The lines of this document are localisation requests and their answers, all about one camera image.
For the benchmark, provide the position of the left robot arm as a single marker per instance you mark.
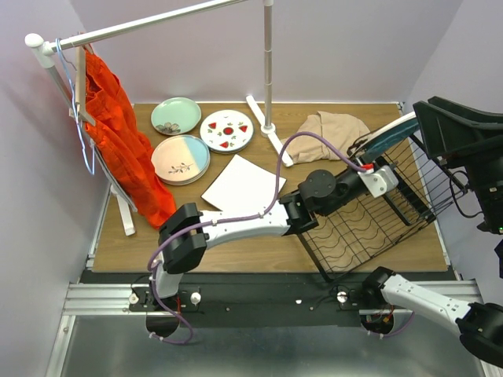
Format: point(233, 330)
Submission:
point(189, 232)

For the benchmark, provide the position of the wooden clip hanger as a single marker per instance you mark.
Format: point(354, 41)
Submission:
point(79, 85)

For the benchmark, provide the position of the green round plate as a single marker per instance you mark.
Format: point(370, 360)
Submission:
point(175, 116)

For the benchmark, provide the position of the white blue rimmed plate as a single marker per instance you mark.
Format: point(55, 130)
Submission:
point(226, 128)

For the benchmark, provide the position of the large square green plate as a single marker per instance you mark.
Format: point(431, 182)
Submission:
point(242, 186)

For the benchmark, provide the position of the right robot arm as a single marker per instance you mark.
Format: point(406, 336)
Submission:
point(477, 325)

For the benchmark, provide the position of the black mounting rail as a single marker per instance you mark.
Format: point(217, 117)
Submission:
point(265, 300)

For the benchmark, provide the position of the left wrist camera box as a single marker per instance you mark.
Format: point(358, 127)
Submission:
point(379, 181)

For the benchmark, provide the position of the black wire dish rack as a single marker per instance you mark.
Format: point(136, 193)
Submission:
point(398, 230)

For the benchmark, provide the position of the cream and teal plate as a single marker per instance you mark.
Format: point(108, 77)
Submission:
point(181, 160)

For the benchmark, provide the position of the blue wire hanger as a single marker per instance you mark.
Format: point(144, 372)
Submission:
point(86, 144)

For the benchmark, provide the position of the teal round plate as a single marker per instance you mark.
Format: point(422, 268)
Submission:
point(389, 138)

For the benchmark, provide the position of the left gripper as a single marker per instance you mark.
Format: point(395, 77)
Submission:
point(353, 170)

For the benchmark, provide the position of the orange garment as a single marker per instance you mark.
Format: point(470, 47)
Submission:
point(126, 151)

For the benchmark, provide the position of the white clothes rack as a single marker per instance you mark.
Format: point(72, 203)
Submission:
point(44, 50)

